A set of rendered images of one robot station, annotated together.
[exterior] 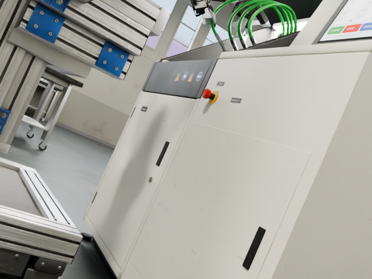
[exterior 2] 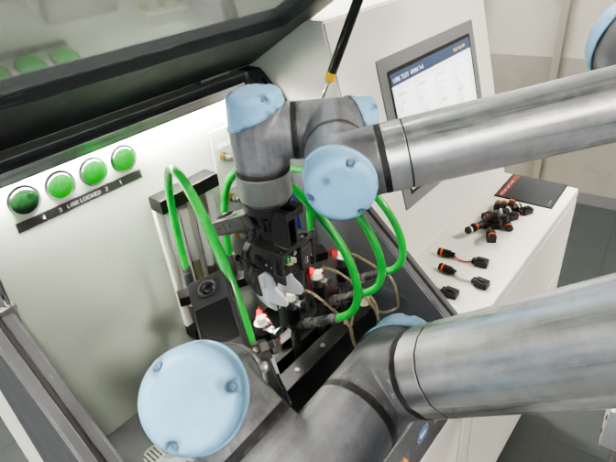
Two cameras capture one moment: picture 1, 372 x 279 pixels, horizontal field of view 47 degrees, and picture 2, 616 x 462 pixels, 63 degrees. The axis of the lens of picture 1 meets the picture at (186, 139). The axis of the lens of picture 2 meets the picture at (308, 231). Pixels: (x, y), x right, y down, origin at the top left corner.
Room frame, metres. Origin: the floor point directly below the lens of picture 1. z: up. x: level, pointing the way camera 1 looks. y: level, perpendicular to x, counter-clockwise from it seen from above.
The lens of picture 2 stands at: (2.13, 0.59, 1.72)
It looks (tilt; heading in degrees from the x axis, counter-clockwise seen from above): 32 degrees down; 248
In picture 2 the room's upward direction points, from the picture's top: 6 degrees counter-clockwise
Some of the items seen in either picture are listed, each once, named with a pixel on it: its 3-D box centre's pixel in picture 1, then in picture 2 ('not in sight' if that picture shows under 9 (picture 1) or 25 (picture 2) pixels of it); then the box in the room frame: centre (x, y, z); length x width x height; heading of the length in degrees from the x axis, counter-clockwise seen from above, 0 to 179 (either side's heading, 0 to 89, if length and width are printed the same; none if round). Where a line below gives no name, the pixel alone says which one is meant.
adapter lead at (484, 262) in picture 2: not in sight; (462, 257); (1.42, -0.18, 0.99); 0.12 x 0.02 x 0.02; 122
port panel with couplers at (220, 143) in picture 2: not in sight; (247, 188); (1.86, -0.41, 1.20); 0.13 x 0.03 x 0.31; 25
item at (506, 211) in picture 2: not in sight; (500, 216); (1.24, -0.25, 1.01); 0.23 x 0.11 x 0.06; 25
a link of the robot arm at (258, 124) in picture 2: not in sight; (260, 131); (1.94, -0.01, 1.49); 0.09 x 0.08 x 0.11; 154
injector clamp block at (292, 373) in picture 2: not in sight; (313, 364); (1.86, -0.12, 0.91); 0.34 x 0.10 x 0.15; 25
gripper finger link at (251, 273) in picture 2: not in sight; (258, 269); (1.97, -0.02, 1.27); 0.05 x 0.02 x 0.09; 25
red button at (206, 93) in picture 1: (209, 94); not in sight; (1.44, -0.01, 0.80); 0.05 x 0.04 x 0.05; 25
